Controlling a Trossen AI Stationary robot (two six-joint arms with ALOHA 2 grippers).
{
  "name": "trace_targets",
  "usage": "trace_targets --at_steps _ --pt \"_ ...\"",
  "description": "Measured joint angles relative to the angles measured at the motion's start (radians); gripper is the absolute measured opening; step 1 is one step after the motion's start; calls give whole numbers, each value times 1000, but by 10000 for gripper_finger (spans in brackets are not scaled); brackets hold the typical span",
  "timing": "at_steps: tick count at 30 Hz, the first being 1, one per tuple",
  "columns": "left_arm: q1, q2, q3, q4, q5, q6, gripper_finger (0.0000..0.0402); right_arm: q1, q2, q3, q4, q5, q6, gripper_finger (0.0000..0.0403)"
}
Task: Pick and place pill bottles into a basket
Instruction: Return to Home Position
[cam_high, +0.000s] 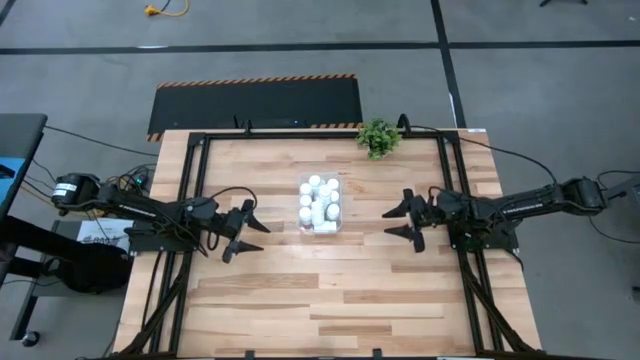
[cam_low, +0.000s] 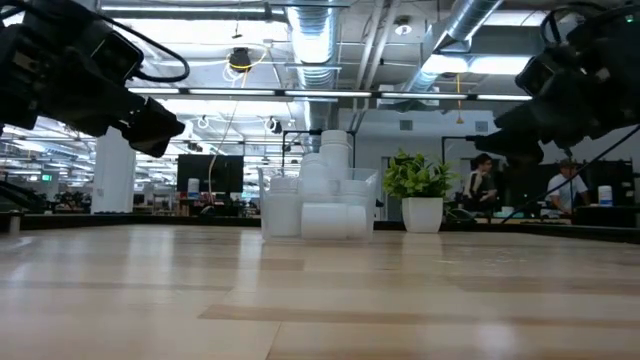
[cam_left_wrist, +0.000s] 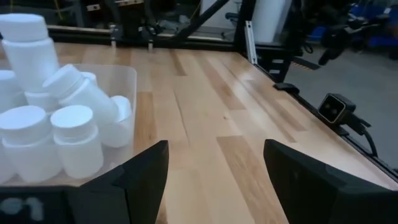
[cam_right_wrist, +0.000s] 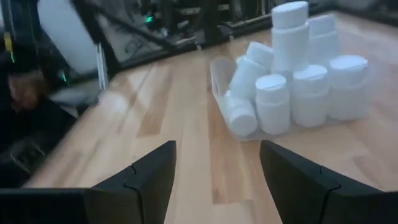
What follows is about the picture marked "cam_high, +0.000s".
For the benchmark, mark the black desk leg with caster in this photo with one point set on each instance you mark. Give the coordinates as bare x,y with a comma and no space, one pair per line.
25,320

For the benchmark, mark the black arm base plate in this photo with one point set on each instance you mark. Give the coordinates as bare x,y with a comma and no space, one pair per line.
150,245
505,241

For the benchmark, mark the black hazard-striped floor mat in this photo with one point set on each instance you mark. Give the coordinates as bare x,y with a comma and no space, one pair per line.
250,105

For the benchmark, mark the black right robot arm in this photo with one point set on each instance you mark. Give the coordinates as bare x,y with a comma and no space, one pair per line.
525,205

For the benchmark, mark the white printed paper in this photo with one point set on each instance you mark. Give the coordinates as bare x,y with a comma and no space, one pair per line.
100,236

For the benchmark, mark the white pill bottle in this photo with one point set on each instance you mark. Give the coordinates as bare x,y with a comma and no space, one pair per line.
335,196
325,227
314,180
318,212
333,211
332,183
325,191
305,201
305,189
304,214

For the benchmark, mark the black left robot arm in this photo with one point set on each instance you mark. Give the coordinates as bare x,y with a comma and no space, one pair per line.
140,207

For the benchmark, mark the clear plastic basket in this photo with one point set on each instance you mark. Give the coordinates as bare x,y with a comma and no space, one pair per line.
302,229

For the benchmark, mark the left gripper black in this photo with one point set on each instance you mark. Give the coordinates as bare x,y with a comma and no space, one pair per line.
232,225

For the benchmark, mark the black bag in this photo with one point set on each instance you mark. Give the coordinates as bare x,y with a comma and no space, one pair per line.
95,270

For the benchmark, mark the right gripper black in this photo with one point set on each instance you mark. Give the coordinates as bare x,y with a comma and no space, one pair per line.
430,215

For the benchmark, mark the black desk crossbar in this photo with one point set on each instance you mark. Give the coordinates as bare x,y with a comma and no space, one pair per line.
50,237

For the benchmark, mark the green potted plant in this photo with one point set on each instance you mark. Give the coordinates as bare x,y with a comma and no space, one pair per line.
378,139

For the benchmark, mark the dark desk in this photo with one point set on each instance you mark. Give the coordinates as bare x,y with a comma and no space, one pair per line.
20,135

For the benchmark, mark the blue panel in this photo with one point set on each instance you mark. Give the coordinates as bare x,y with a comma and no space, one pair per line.
10,175

